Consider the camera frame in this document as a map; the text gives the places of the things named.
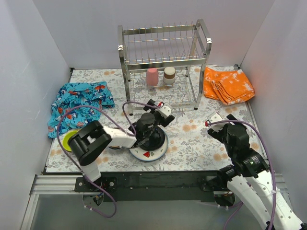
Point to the white brown steel cup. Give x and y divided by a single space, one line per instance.
169 75

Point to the lime green bowl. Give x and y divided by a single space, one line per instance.
66 139

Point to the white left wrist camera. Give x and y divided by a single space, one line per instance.
164 109

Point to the orange white folded cloth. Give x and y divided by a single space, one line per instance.
229 87

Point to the blue shark print cloth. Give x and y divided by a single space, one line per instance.
73 106

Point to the black glossy plate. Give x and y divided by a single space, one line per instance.
155 141

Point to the steel two-tier dish rack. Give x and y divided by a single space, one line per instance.
186 47

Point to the aluminium frame rail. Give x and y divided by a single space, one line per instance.
46 185

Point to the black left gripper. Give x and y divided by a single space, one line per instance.
155 140

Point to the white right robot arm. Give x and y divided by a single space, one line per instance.
250 177

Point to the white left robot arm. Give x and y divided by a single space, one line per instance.
145 139

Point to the floral table mat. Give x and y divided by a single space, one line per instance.
190 148

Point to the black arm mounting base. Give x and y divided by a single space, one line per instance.
161 186

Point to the white plate with strawberry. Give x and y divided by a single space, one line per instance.
149 156

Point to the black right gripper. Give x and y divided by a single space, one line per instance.
216 133

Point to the pink plastic cup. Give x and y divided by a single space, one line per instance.
152 77

